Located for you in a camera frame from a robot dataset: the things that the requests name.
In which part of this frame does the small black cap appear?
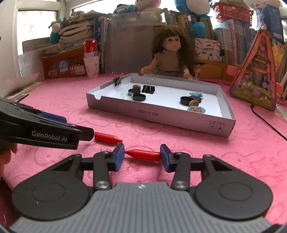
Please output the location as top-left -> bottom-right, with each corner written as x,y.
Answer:
132,94 -> 146,101

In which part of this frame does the upper red plastic basket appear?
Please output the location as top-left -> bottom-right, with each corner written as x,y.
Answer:
213,2 -> 253,26

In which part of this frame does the brown haired doll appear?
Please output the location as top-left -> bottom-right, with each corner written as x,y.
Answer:
140,25 -> 197,79

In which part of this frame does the pink triangular toy house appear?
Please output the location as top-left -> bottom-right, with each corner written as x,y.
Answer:
227,30 -> 283,111

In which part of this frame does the large blue plush toy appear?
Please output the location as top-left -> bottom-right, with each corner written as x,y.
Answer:
174,0 -> 210,15

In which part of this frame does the row of shelf books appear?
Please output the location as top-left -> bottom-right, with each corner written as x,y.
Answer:
163,9 -> 287,84

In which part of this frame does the small black round lid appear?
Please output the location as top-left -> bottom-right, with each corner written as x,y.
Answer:
128,88 -> 141,96

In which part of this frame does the blue hair clip with bears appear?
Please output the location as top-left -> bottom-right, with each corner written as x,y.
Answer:
187,106 -> 206,114

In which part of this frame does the stack of books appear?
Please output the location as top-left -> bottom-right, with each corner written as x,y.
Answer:
39,10 -> 105,54

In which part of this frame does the red plastic basket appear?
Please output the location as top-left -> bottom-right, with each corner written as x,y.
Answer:
42,49 -> 87,80
213,2 -> 253,26

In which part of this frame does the small brown hazelnut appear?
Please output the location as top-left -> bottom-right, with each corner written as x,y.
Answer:
132,84 -> 141,90

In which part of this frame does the red cola can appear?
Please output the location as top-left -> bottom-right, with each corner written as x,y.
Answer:
83,39 -> 98,58

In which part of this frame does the large black binder clip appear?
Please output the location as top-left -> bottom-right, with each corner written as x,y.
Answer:
142,79 -> 155,94

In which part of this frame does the black power cable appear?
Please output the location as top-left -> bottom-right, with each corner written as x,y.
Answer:
250,104 -> 287,142

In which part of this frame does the black round cap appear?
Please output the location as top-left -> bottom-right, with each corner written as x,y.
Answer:
180,96 -> 193,106

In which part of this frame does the grey cardboard tray box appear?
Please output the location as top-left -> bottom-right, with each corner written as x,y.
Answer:
87,73 -> 236,137

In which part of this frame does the small black binder clip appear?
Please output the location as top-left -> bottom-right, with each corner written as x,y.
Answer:
111,71 -> 124,86

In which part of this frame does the yellow wooden drawer box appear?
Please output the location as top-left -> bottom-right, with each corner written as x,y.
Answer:
197,59 -> 234,82

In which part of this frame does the colourful stationery box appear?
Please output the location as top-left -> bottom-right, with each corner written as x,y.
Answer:
195,38 -> 221,62

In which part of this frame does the light blue hair clip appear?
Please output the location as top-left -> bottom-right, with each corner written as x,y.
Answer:
190,92 -> 203,98

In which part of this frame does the pink towel mat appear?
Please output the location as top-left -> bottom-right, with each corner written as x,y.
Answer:
3,76 -> 286,224

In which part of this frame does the white paper cup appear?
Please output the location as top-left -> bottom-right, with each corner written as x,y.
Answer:
84,56 -> 100,78

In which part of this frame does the clear plastic round piece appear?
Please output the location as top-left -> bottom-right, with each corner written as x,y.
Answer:
120,93 -> 132,99

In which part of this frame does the blue white plush toy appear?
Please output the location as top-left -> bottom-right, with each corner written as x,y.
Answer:
49,19 -> 61,44

